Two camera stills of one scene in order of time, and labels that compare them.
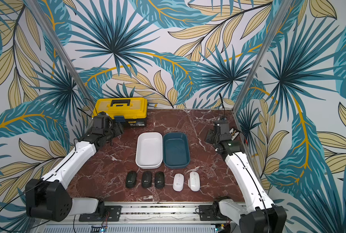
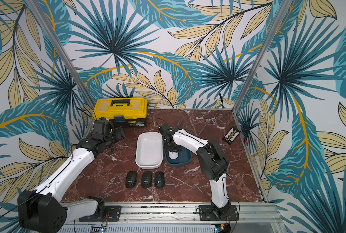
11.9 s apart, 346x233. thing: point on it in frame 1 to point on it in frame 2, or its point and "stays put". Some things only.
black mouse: [159, 180] stays put
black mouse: [147, 179] stays put
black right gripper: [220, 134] to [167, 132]
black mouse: [131, 178] stays put
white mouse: [178, 182] to [173, 155]
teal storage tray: [176, 150] stays put
